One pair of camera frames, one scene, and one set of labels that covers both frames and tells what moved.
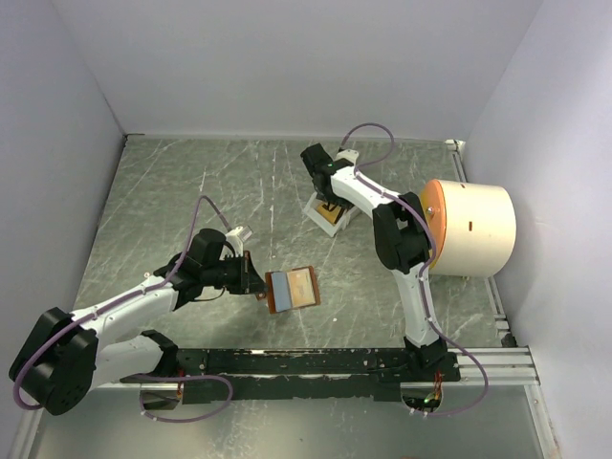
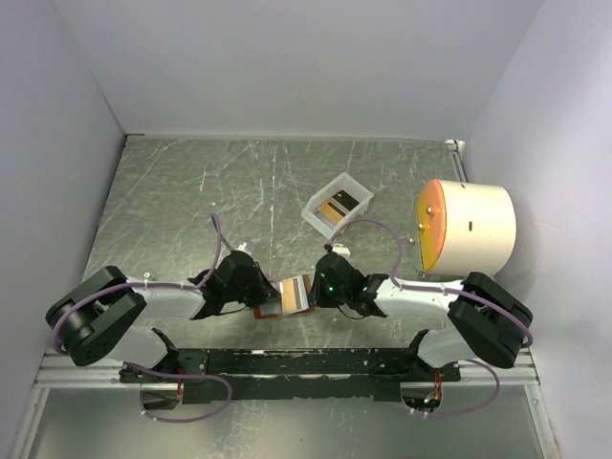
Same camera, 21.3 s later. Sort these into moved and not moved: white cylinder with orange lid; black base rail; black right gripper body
Moved: black right gripper body
Not moved: white cylinder with orange lid; black base rail
